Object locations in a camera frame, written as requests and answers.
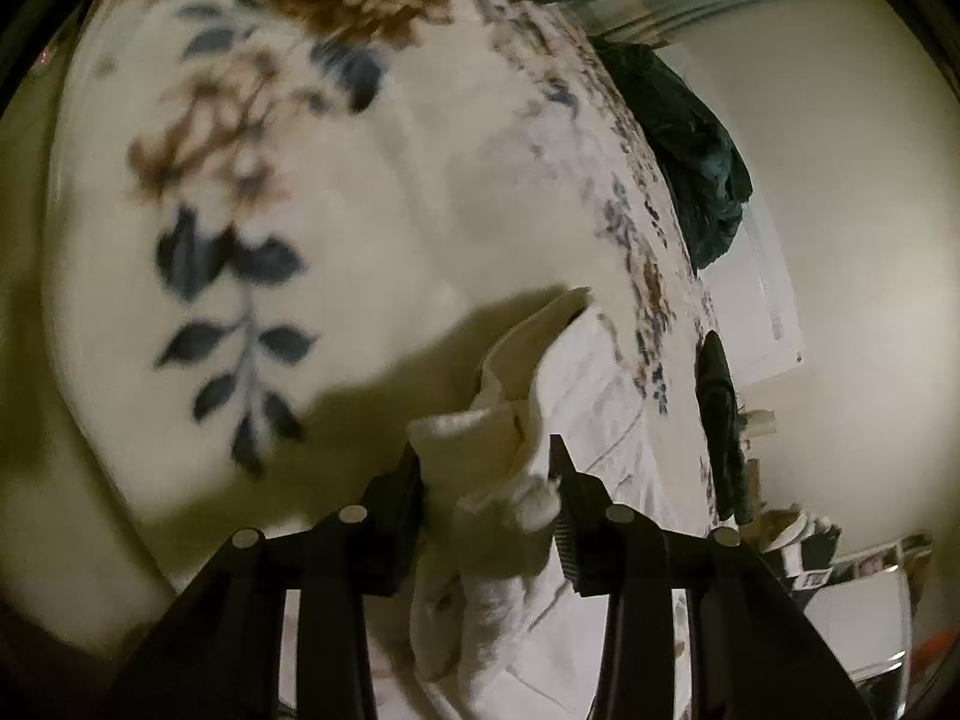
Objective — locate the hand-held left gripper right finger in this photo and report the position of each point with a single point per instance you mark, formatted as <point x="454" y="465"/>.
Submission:
<point x="571" y="517"/>

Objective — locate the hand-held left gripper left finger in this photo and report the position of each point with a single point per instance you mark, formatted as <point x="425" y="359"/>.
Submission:
<point x="397" y="517"/>

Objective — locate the white towel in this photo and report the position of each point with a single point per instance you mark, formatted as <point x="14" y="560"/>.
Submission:
<point x="517" y="510"/>

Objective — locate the black cloth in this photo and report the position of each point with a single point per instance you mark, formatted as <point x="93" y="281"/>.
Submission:
<point x="721" y="427"/>

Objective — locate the white door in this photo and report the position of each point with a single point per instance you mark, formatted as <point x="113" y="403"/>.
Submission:
<point x="750" y="315"/>

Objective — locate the white box with clutter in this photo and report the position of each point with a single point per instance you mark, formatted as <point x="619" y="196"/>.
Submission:
<point x="862" y="626"/>

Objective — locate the floral printed blanket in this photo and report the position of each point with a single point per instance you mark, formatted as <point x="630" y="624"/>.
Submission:
<point x="360" y="187"/>

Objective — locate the dark green cloth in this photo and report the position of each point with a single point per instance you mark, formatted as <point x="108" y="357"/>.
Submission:
<point x="694" y="165"/>

